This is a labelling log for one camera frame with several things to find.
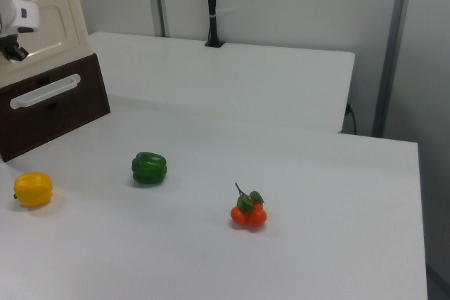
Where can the light wooden cabinet door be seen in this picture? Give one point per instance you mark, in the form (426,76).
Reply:
(56,22)

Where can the dark brown wooden drawer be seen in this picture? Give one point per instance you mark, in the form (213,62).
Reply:
(59,117)

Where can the black pole with clamp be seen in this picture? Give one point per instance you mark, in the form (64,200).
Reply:
(212,5)

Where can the orange fruit cluster with leaves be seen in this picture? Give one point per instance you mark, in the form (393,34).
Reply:
(249,215)

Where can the yellow bell pepper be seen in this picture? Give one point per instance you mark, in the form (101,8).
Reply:
(33,189)

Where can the wide grey metal partition post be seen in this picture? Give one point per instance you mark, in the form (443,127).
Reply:
(391,50)

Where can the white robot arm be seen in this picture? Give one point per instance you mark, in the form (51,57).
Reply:
(14,8)

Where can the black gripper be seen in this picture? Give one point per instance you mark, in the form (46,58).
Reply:
(7,40)

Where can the green bell pepper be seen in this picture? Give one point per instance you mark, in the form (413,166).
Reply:
(149,168)

